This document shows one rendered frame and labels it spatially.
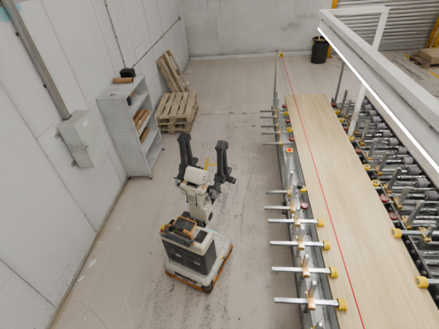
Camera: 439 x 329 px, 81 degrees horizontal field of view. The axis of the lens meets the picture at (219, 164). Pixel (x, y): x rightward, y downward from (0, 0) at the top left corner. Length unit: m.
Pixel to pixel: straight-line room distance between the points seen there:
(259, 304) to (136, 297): 1.41
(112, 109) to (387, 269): 3.74
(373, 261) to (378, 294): 0.28
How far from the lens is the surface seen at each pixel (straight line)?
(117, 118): 4.18
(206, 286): 3.13
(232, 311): 3.25
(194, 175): 2.57
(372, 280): 2.59
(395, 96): 1.67
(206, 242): 2.70
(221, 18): 9.79
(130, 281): 3.65
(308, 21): 9.98
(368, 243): 2.78
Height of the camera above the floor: 3.04
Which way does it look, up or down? 40 degrees down
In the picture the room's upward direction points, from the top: 6 degrees counter-clockwise
